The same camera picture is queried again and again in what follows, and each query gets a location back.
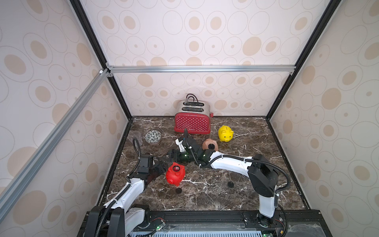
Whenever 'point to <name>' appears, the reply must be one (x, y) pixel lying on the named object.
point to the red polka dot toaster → (194, 115)
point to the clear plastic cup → (134, 134)
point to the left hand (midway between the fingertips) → (168, 165)
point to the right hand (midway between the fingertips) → (172, 156)
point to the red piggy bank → (175, 174)
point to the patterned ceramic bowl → (153, 137)
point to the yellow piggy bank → (225, 133)
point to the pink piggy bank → (206, 142)
